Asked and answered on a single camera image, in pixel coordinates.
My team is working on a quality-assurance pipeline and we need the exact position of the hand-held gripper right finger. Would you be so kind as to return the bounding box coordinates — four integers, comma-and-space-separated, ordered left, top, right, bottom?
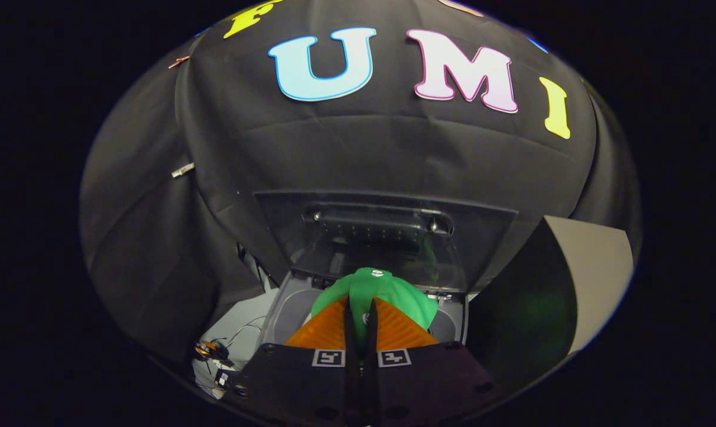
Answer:
361, 297, 501, 427

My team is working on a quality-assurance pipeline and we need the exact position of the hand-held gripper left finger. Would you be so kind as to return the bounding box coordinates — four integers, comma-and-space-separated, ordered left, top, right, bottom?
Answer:
231, 295, 362, 427

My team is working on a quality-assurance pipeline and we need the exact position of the tangle of cables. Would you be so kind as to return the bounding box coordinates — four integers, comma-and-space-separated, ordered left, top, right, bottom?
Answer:
192, 316, 271, 397

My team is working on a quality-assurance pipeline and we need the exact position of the green polo shirt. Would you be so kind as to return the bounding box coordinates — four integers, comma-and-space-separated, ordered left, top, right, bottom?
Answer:
309, 267, 439, 356

